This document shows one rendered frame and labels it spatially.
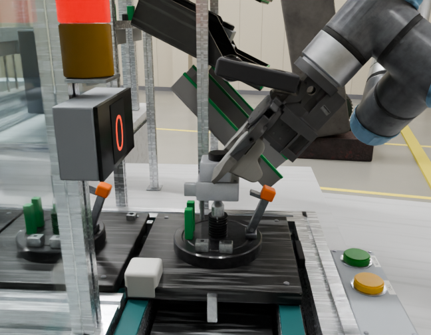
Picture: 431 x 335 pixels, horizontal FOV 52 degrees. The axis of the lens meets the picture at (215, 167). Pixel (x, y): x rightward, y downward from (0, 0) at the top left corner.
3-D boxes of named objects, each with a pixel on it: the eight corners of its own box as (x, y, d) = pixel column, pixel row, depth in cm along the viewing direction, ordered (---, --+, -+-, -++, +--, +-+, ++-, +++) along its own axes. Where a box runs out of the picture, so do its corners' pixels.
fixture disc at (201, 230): (260, 227, 77) (260, 217, 76) (263, 270, 63) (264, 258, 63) (180, 225, 77) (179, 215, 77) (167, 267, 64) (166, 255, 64)
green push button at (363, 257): (365, 258, 70) (366, 247, 69) (372, 272, 66) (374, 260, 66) (340, 258, 70) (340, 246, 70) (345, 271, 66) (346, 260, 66)
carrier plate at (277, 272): (286, 226, 82) (287, 215, 81) (302, 305, 59) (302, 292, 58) (157, 222, 83) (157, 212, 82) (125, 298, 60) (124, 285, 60)
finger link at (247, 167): (239, 207, 62) (282, 157, 61) (207, 181, 61) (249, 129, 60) (237, 202, 65) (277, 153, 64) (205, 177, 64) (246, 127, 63)
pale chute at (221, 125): (273, 170, 100) (288, 158, 99) (266, 191, 88) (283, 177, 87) (188, 80, 99) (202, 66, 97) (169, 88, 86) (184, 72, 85)
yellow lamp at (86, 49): (120, 72, 46) (117, 23, 45) (106, 78, 41) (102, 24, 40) (73, 72, 46) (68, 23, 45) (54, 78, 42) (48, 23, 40)
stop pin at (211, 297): (217, 317, 60) (217, 292, 59) (217, 322, 59) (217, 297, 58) (207, 316, 60) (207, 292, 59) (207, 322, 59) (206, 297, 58)
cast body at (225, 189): (239, 191, 70) (239, 148, 67) (238, 202, 65) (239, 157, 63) (185, 189, 70) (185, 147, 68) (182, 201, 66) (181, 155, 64)
